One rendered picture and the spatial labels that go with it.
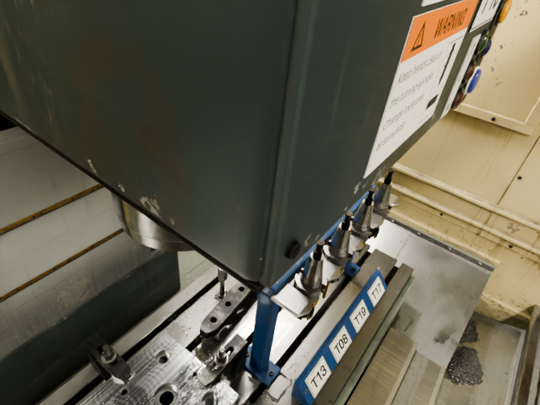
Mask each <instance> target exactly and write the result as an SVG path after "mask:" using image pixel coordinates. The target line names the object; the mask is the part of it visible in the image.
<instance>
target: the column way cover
mask: <svg viewBox="0 0 540 405"><path fill-rule="evenodd" d="M151 257H152V254H151V248H150V247H148V246H145V245H144V244H142V243H139V242H137V241H136V240H135V239H133V238H131V237H130V236H129V235H128V234H127V233H126V232H125V231H124V230H123V228H122V227H121V225H120V223H119V220H118V217H117V215H116V212H115V210H114V206H113V200H112V195H111V192H110V191H109V190H108V189H106V188H105V187H103V186H102V185H101V184H100V183H98V182H96V181H95V180H93V179H92V178H90V177H89V176H87V175H86V174H85V173H84V172H82V171H81V170H79V169H78V168H76V167H75V166H73V165H72V164H71V163H70V162H68V161H66V160H65V159H63V158H62V157H60V156H59V155H58V154H57V153H55V152H54V151H52V150H51V149H49V148H47V147H46V146H45V145H44V144H42V143H41V142H39V141H38V140H36V139H35V138H33V137H32V136H31V135H30V134H28V133H26V132H25V131H24V130H22V129H20V128H19V127H18V126H17V127H14V128H11V129H7V130H3V131H1V132H0V358H2V357H3V356H5V355H6V354H8V353H9V352H11V351H12V350H14V349H15V348H17V347H18V346H20V345H22V344H23V343H24V342H26V341H27V340H29V339H30V338H32V337H34V336H35V335H36V334H37V333H39V332H41V331H42V330H44V329H46V328H47V327H48V326H49V325H51V324H53V323H54V322H56V321H58V320H59V319H60V318H61V317H63V316H64V315H66V314H67V313H69V312H71V311H72V310H73V309H75V308H76V307H78V306H79V305H81V304H83V303H84V302H85V301H87V300H88V299H90V298H91V297H93V296H95V295H96V294H97V293H99V292H100V291H102V290H103V289H104V288H106V287H108V286H109V285H110V284H112V283H113V282H115V281H116V280H118V279H120V278H121V277H123V276H124V275H126V274H127V273H129V272H131V271H132V270H134V269H135V268H136V267H138V266H139V265H141V264H143V263H144V262H146V261H147V260H148V259H150V258H151Z"/></svg>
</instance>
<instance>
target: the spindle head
mask: <svg viewBox="0 0 540 405"><path fill-rule="evenodd" d="M422 1H423V0H0V114H1V115H2V116H4V117H5V118H6V119H8V120H9V121H11V122H12V123H14V124H15V125H17V126H18V127H19V128H20V129H22V130H24V131H25V132H26V133H28V134H30V135H31V136H32V137H33V138H35V139H36V140H38V141H39V142H41V143H42V144H44V145H45V146H46V147H47V148H49V149H51V150H52V151H54V152H55V153H57V154H58V155H59V156H60V157H62V158H63V159H65V160H66V161H68V162H70V163H71V164H72V165H73V166H75V167H76V168H78V169H79V170H81V171H82V172H84V173H85V174H86V175H87V176H89V177H90V178H92V179H93V180H95V181H96V182H98V183H100V184H101V185H102V186H103V187H105V188H106V189H108V190H109V191H111V192H112V193H114V194H115V195H116V196H117V197H119V198H121V199H122V200H124V201H125V202H126V203H128V204H129V205H130V206H132V207H133V208H135V209H136V210H138V211H139V212H141V213H142V214H143V215H145V216H146V217H147V218H149V219H151V220H152V221H154V222H155V223H156V224H157V225H159V226H160V227H162V228H163V229H165V230H166V231H168V232H169V233H170V234H171V235H173V236H175V237H176V238H178V239H179V240H181V241H182V242H183V243H185V244H186V245H187V246H189V247H190V248H192V249H193V250H195V251H196V252H197V253H199V254H200V255H201V256H203V257H205V258H206V259H208V260H209V261H210V262H211V263H213V264H215V265H216V266H217V267H219V268H221V269H222V270H224V271H225V272H226V273H227V274H229V275H230V276H232V277H233V278H235V279H236V280H237V281H238V282H240V283H241V284H243V285H245V286H246V287H247V288H249V289H251V290H252V291H253V292H254V293H256V294H259V293H260V292H261V291H262V290H263V289H264V288H271V287H272V286H273V285H274V284H275V283H276V282H277V281H278V280H279V279H280V278H281V277H282V276H283V275H284V274H285V273H286V272H287V271H288V270H289V269H290V268H291V267H292V266H293V265H294V264H295V263H296V262H297V261H298V260H299V259H300V258H301V257H302V256H303V255H304V254H305V253H306V252H307V251H308V250H309V249H310V248H311V247H312V246H313V245H314V244H315V243H316V242H317V241H318V240H319V239H320V238H321V237H322V236H323V235H324V234H325V233H326V232H327V231H328V230H329V229H330V228H331V227H332V226H333V225H334V224H335V223H336V222H337V221H338V220H339V219H340V218H341V217H342V216H343V215H344V214H345V213H346V212H347V211H348V210H349V209H350V208H351V207H352V206H353V205H354V204H355V203H356V202H357V201H358V200H359V199H360V198H361V197H362V196H363V195H364V194H365V193H366V192H367V191H368V190H369V189H370V188H371V187H372V186H373V185H374V184H375V183H376V182H377V181H378V180H379V179H380V178H381V177H382V176H383V175H384V174H385V173H386V172H387V171H388V170H389V169H390V168H391V167H392V166H393V165H394V164H395V163H396V162H397V161H398V160H399V159H400V158H401V157H402V156H403V155H404V154H405V153H406V152H407V151H408V150H409V149H410V148H411V147H412V146H413V145H414V144H415V143H416V142H417V141H418V140H419V139H420V138H421V137H422V136H423V135H424V134H425V133H426V132H427V131H428V130H429V129H430V128H431V127H432V126H433V125H434V124H435V123H436V122H437V121H438V120H439V119H440V116H441V114H442V112H443V110H444V106H445V105H446V103H447V100H448V97H449V95H450V93H451V90H452V87H453V85H454V83H455V81H456V78H457V76H458V74H459V71H460V68H461V66H462V64H463V62H464V58H465V56H466V55H467V52H468V49H469V47H470V45H471V42H472V40H473V38H475V37H477V36H478V35H479V34H482V33H483V31H484V30H486V29H489V27H490V25H491V23H492V21H493V19H492V20H490V21H488V22H487V23H485V24H483V25H482V26H480V27H478V28H477V29H475V30H473V31H471V32H468V30H469V28H470V26H471V24H472V21H473V18H474V16H475V13H476V12H477V8H478V6H479V4H480V2H481V0H478V3H477V6H476V8H475V10H474V12H473V15H472V18H471V20H470V23H469V25H468V28H467V31H466V32H465V35H464V38H463V40H462V43H461V45H460V48H459V51H458V52H457V55H456V58H455V60H454V63H453V65H452V68H451V71H450V72H449V75H448V78H447V80H446V83H445V85H444V88H443V90H442V92H441V94H440V98H439V100H438V102H437V105H436V108H435V110H434V113H433V114H432V116H431V117H430V118H429V119H427V120H426V121H425V122H424V123H423V124H422V125H421V126H420V127H419V128H418V129H417V130H416V131H415V132H414V133H413V134H412V135H411V136H410V137H409V138H408V139H407V140H406V141H405V142H403V143H402V144H401V145H400V146H399V147H398V148H397V149H396V150H395V151H394V152H393V153H391V154H390V155H389V156H388V157H387V158H386V159H385V160H384V161H383V162H382V163H381V164H380V165H378V166H377V167H376V168H375V169H374V170H373V171H372V172H371V173H370V174H369V175H368V176H367V177H365V178H363V177H364V174H365V172H366V167H367V164H368V161H369V159H370V154H371V151H372V149H373V146H374V141H375V138H376V136H377V132H378V128H379V126H380V123H381V120H382V117H383V113H384V109H385V107H386V104H387V100H388V96H389V94H390V91H391V86H392V84H393V81H394V78H395V73H396V71H397V68H398V66H399V61H400V58H401V55H402V53H403V48H404V45H405V42H406V39H407V35H408V32H409V30H410V26H411V22H412V19H413V17H415V16H417V15H420V14H424V13H427V12H429V11H432V10H436V9H439V8H441V7H444V6H448V5H451V4H453V3H456V2H460V1H463V0H443V1H440V2H435V3H432V4H429V5H426V6H421V5H422ZM500 3H501V1H500V2H499V4H498V6H499V5H500ZM497 8H498V7H497ZM496 12H497V9H496ZM496 12H495V14H496ZM495 14H494V16H495ZM494 16H493V18H494Z"/></svg>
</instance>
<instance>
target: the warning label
mask: <svg viewBox="0 0 540 405"><path fill-rule="evenodd" d="M477 3H478V0H463V1H460V2H456V3H453V4H451V5H448V6H444V7H441V8H439V9H436V10H432V11H429V12H427V13H424V14H420V15H417V16H415V17H413V19H412V22H411V26H410V30H409V32H408V35H407V39H406V42H405V45H404V48H403V53H402V55H401V58H400V61H399V66H398V68H397V71H396V73H395V78H394V81H393V84H392V86H391V91H390V94H389V96H388V100H387V104H386V107H385V109H384V113H383V115H382V120H381V123H380V126H379V128H378V132H377V136H376V138H375V141H374V146H373V149H372V151H371V154H370V159H369V161H368V164H367V167H366V172H365V174H364V177H363V178H365V177H367V176H368V175H369V174H370V173H371V172H372V171H373V170H374V169H375V168H376V167H377V166H378V165H380V164H381V163H382V162H383V161H384V160H385V159H386V158H387V157H388V156H389V155H390V154H391V153H393V152H394V151H395V150H396V149H397V148H398V147H399V146H400V145H401V144H402V143H403V142H405V141H406V140H407V139H408V138H409V137H410V136H411V135H412V134H413V133H414V132H415V131H416V130H417V129H418V128H419V127H420V126H421V125H422V124H423V123H424V122H425V121H426V120H427V119H429V118H430V117H431V116H432V114H433V113H434V110H435V108H436V105H437V102H438V100H439V98H440V94H441V92H442V90H443V88H444V85H445V83H446V80H447V78H448V75H449V72H450V71H451V68H452V65H453V63H454V60H455V58H456V55H457V52H458V51H459V48H460V45H461V43H462V40H463V38H464V35H465V32H466V31H467V28H468V25H469V23H470V20H471V18H472V16H473V12H474V10H475V8H476V6H477Z"/></svg>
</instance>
